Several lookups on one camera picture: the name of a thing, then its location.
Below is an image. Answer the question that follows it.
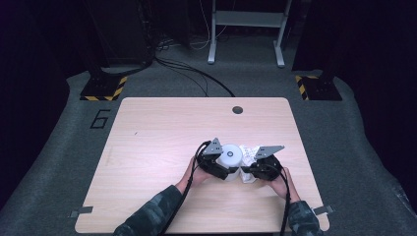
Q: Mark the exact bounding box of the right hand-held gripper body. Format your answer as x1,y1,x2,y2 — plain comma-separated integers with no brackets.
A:
249,145,286,182

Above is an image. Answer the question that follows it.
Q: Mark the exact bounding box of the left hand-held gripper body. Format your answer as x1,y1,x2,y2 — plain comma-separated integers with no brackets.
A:
195,137,224,176

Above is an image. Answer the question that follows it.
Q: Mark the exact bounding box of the person's left hand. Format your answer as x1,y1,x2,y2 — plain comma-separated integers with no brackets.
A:
174,155,214,195

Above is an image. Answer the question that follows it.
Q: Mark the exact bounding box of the person's right hand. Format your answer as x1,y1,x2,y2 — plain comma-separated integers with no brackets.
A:
267,166,302,204

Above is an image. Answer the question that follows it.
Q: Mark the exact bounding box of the grey tape strip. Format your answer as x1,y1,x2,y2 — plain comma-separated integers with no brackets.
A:
68,206,94,219
312,205,335,216

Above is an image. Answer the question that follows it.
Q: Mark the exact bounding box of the black yellow striped stand base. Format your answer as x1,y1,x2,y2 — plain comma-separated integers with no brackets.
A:
294,74,343,102
80,74,129,102

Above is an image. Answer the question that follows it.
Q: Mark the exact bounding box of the black cabinet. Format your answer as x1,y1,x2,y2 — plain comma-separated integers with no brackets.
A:
82,0,155,68

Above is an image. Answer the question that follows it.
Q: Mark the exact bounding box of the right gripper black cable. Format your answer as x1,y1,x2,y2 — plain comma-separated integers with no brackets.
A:
268,162,293,236

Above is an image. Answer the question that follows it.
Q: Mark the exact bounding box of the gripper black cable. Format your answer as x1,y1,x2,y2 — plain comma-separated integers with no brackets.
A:
268,162,293,236
158,140,212,236

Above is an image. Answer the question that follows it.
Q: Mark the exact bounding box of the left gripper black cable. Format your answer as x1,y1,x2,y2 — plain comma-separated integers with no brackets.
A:
158,140,212,236

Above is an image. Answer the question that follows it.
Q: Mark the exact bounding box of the black floor cable bundle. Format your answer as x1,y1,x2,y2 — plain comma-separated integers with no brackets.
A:
152,56,236,98

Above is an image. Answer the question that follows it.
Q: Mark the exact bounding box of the white floor cable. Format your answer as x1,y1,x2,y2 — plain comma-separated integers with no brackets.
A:
189,0,237,51

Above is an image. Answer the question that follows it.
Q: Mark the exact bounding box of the white metal desk frame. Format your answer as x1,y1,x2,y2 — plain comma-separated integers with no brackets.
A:
207,0,293,69

